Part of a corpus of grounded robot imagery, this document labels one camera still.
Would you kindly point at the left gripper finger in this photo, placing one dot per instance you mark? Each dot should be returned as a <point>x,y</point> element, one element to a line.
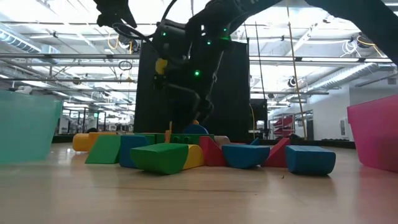
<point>109,12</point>
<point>129,15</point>

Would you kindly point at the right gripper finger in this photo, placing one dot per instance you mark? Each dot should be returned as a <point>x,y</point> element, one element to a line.
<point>206,109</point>
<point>186,109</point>

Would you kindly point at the yellow arched wooden block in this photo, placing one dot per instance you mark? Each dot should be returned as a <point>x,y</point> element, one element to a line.
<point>194,157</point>

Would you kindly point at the white wall unit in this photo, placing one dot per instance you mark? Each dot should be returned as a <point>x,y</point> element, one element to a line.
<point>343,127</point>

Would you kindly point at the green wooden wedge block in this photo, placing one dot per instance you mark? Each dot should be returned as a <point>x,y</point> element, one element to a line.
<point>104,151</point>

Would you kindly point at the grey ceiling beam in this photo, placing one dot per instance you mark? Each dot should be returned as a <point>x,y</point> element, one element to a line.
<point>93,56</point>

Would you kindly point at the green rounded wooden block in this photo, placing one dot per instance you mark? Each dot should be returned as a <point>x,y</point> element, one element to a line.
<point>158,158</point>

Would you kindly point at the red wooden wedge block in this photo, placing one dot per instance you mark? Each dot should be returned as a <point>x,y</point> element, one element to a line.
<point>280,155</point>

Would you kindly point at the large yellow plastic brick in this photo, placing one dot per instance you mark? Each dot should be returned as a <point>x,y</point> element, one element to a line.
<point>168,137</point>

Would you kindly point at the black box on stand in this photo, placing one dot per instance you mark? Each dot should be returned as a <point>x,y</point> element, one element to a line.
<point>258,113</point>

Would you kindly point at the pink translucent plastic bin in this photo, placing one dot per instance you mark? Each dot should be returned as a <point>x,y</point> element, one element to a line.
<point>376,133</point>

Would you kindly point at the blue semicircle wooden block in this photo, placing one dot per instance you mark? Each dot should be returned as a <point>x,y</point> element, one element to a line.
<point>195,130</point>

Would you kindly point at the black folding screen panel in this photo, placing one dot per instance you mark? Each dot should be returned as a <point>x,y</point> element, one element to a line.
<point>236,93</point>
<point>146,109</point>

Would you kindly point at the small blue wooden block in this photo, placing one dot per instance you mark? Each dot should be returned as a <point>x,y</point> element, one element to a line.
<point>256,142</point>

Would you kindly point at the pale round wooden block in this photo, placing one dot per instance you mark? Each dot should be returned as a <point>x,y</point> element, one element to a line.
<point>222,140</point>

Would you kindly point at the distant robot workstation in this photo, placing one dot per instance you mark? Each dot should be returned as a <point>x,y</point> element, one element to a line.
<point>90,119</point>

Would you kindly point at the silver ventilation duct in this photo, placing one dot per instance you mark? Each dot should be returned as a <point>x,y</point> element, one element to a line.
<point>342,73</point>
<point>18,42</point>

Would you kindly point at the grey ceiling pipe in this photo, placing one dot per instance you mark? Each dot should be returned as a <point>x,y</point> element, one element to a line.
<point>289,93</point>

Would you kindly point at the large blue wooden block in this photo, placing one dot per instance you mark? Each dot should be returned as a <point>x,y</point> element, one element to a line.
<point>311,160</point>

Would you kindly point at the teal translucent plastic bin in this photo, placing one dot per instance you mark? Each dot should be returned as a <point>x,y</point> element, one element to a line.
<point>28,127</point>

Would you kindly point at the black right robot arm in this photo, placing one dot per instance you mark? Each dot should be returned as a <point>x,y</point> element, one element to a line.
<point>357,18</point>

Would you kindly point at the blue rounded wooden block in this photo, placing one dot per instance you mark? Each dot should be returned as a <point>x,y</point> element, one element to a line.
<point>245,157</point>

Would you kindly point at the yellow stepped plastic brick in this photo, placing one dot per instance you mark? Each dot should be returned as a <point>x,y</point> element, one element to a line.
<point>82,142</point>

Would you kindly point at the shelf with red bins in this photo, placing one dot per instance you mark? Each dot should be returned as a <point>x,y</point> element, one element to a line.
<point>283,122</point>

